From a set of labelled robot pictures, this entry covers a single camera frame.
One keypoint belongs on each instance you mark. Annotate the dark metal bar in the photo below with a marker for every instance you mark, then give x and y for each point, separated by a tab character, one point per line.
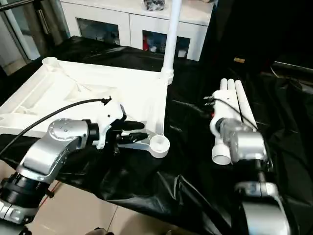
293	67

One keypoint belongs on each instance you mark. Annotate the white sideboard cabinet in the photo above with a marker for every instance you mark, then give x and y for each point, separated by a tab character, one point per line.
110	14

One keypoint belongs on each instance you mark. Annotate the white plastic table top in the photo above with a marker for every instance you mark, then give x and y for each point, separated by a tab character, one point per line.
85	85

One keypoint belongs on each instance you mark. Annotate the black plastic mat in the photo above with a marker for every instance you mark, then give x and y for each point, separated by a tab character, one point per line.
146	183

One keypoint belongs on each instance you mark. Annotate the red container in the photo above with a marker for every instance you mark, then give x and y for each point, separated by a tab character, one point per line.
146	42

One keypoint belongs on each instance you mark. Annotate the grey tripod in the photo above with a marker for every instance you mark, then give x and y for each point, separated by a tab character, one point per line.
49	22

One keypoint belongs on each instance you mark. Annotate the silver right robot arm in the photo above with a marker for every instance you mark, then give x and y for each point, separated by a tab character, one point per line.
247	144

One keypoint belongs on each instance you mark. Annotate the black backdrop cloth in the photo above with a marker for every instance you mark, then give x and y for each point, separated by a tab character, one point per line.
269	29

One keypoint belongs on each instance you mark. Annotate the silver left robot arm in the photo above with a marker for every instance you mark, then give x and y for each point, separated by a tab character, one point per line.
53	147

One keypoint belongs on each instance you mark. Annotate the clear bag of dark parts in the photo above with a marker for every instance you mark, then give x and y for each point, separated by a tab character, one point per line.
154	4

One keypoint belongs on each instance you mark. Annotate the white plastic table leg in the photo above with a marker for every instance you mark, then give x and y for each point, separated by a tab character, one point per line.
242	102
231	84
221	154
171	36

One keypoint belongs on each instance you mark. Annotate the small yellow label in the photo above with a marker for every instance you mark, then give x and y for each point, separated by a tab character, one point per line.
239	60

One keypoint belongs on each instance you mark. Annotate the white jar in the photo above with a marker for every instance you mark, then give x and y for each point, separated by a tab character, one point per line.
181	53
153	48

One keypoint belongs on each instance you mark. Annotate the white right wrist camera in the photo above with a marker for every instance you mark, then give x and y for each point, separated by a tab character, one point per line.
225	107

